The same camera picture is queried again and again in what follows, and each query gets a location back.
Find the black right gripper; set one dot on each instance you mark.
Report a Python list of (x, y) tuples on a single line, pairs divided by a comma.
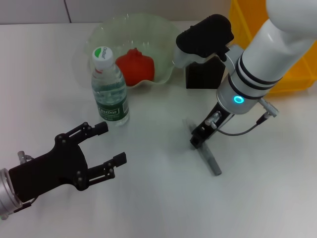
[(205, 132)]

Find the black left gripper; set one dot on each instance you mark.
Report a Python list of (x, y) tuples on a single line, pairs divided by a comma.
[(54, 168)]

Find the gray marker pen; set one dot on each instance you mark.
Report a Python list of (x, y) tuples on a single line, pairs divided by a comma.
[(211, 161)]

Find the clear green-label water bottle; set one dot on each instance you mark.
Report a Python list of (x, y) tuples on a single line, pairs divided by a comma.
[(111, 99)]

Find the red-orange toy fruit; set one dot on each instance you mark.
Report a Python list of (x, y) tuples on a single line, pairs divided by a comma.
[(138, 69)]

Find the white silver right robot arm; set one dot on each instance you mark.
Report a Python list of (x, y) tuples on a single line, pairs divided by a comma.
[(260, 62)]

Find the black mesh pen holder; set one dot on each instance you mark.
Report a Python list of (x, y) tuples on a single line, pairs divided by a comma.
[(203, 77)]

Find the pale green wavy fruit plate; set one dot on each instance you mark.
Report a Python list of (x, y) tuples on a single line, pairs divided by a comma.
[(153, 37)]

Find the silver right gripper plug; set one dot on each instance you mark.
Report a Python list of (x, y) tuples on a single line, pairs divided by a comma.
[(213, 119)]

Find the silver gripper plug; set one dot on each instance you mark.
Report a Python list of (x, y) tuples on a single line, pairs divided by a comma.
[(24, 157), (213, 119)]

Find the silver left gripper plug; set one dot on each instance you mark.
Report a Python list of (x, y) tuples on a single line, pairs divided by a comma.
[(24, 157)]

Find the yellow plastic bin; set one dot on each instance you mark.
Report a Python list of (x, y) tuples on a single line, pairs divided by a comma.
[(304, 74)]

